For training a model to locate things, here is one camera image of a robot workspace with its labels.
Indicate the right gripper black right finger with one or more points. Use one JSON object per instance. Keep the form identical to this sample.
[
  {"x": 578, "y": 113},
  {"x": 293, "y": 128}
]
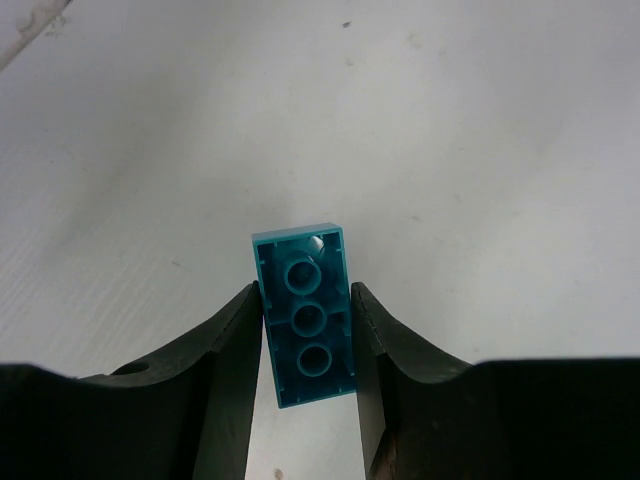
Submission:
[{"x": 425, "y": 414}]

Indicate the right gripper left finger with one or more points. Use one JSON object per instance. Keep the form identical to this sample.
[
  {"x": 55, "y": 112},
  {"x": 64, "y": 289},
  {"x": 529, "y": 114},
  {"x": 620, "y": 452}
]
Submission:
[{"x": 183, "y": 411}]

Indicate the teal lego brick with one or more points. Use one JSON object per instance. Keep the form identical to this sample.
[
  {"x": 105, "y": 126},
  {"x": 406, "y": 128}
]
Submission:
[{"x": 303, "y": 280}]

